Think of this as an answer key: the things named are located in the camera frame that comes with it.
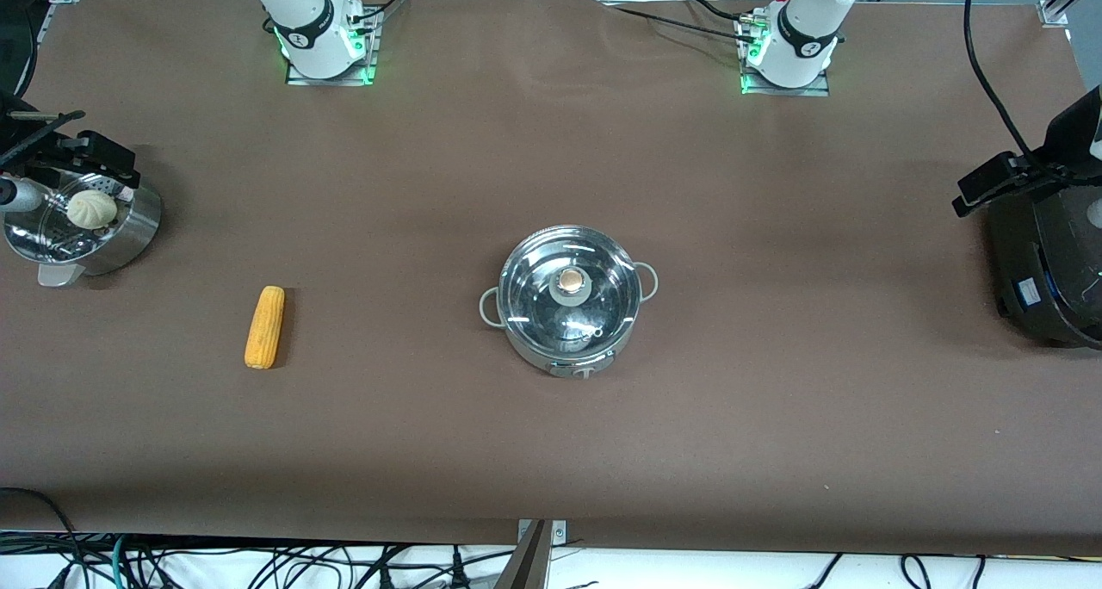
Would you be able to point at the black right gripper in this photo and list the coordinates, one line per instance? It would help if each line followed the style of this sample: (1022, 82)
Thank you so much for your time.
(53, 150)

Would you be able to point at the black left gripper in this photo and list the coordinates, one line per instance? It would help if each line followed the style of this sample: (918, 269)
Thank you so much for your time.
(1052, 176)

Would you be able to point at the glass lid with gold knob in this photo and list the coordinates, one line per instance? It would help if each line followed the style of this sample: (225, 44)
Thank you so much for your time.
(570, 284)

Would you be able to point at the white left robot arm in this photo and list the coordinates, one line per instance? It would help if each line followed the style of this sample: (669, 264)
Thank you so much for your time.
(805, 29)

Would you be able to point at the steel steamer pot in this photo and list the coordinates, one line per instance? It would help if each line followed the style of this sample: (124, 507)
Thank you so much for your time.
(129, 227)

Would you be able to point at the yellow corn cob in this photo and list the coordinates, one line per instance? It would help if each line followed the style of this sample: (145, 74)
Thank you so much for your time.
(264, 327)

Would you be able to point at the white steamed bun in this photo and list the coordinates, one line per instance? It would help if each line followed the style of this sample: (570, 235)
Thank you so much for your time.
(92, 209)

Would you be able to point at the black rice cooker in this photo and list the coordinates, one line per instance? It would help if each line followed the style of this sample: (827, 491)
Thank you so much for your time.
(1050, 296)

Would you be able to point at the brown table mat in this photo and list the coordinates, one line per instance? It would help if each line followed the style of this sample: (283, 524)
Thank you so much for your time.
(551, 141)

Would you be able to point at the silver metal bracket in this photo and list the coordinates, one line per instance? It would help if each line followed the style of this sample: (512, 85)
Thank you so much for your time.
(558, 533)

